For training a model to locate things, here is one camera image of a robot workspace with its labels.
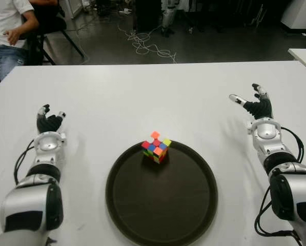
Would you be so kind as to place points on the white machine housing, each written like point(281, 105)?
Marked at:
point(301, 15)

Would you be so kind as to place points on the white cabinet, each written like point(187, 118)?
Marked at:
point(72, 9)

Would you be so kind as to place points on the black chair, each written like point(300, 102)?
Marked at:
point(38, 48)

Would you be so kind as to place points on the dark brown round plate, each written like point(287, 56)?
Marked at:
point(161, 197)

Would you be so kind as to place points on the black cabinet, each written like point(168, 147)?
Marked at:
point(147, 14)

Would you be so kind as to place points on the person in white shirt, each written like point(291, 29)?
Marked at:
point(4, 18)

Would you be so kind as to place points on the white power strip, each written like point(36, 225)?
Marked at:
point(125, 11)

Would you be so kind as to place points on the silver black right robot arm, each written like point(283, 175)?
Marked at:
point(283, 174)

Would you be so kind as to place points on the silver humanoid robot legs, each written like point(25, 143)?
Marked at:
point(168, 18)

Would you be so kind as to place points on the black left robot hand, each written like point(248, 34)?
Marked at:
point(47, 123)

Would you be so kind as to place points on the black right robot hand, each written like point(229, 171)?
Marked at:
point(260, 107)

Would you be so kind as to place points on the multicoloured Rubik's cube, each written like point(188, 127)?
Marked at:
point(155, 148)

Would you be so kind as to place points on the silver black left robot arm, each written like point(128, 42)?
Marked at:
point(32, 200)

